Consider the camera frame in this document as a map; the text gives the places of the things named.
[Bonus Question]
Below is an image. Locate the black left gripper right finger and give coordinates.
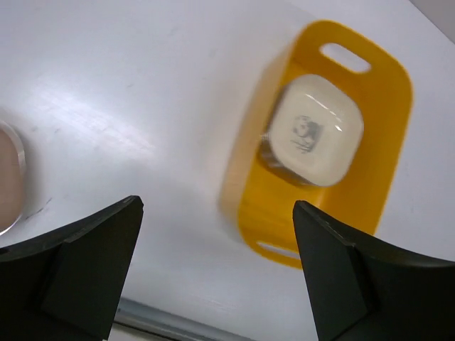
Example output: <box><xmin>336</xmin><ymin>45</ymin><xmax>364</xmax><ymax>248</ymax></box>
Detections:
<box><xmin>293</xmin><ymin>201</ymin><xmax>454</xmax><ymax>340</ymax></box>

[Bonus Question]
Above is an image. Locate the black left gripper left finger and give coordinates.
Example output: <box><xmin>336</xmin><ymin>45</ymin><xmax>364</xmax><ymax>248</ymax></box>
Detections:
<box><xmin>1</xmin><ymin>195</ymin><xmax>144</xmax><ymax>340</ymax></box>

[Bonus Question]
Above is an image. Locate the cream panda plate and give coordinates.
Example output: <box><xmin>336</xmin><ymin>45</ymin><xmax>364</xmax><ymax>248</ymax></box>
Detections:
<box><xmin>259</xmin><ymin>74</ymin><xmax>364</xmax><ymax>187</ymax></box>

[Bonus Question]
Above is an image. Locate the yellow plastic bin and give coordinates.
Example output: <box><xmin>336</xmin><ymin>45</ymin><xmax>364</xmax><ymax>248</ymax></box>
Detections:
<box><xmin>218</xmin><ymin>20</ymin><xmax>413</xmax><ymax>269</ymax></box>

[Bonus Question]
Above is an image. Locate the brown panda plate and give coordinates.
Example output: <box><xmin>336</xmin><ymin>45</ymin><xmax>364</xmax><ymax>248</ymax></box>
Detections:
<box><xmin>1</xmin><ymin>121</ymin><xmax>26</xmax><ymax>234</ymax></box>

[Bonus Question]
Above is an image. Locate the aluminium table edge rail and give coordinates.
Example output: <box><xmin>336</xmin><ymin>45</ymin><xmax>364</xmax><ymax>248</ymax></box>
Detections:
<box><xmin>109</xmin><ymin>297</ymin><xmax>317</xmax><ymax>341</ymax></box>

